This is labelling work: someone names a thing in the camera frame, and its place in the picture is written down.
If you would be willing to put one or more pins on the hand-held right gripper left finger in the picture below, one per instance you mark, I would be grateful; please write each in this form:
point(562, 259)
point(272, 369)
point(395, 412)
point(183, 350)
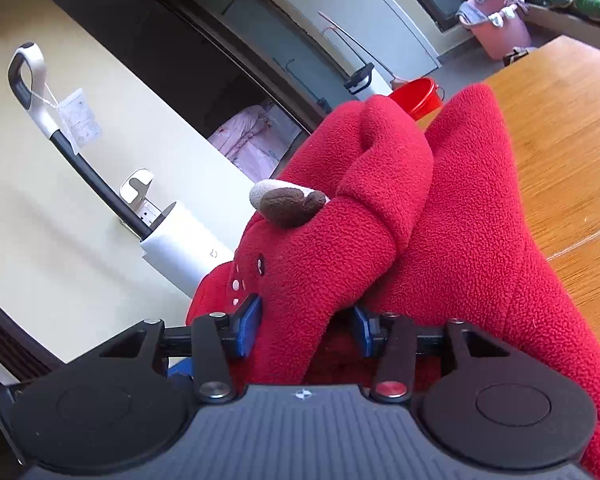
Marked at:
point(247, 325)

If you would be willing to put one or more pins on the red fleece hooded jacket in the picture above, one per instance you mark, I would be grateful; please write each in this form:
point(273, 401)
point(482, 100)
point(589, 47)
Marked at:
point(455, 210)

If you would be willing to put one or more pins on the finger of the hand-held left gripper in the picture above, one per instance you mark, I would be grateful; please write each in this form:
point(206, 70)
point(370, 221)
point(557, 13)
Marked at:
point(180, 370)

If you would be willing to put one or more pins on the wall socket with clear cover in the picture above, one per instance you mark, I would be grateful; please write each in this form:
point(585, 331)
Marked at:
point(147, 215)

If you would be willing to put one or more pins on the white upright vacuum cleaner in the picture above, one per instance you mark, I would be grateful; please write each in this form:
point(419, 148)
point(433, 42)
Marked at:
point(180, 245)

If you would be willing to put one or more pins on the white wall hook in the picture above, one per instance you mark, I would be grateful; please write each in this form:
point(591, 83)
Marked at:
point(137, 185)

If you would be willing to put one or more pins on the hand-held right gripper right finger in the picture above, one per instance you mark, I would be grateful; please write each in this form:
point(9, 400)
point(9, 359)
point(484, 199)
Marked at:
point(362, 330)

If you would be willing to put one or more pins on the pink bedding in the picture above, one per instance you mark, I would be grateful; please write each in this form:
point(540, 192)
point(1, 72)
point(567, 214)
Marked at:
point(250, 140)

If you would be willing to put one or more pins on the white paper tag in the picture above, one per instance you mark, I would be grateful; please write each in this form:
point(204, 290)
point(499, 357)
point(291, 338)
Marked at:
point(82, 120)

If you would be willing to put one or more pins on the white cabinet door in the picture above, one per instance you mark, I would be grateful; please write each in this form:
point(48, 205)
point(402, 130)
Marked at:
point(340, 5)

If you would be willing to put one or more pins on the pink laundry basin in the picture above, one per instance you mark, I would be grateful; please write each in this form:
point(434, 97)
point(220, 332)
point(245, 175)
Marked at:
point(505, 30)

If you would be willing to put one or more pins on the sliding glass door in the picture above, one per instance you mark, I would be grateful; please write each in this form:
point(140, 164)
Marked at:
point(260, 35)

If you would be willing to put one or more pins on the red bucket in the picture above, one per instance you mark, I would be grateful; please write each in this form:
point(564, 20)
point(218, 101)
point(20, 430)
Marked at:
point(417, 97)

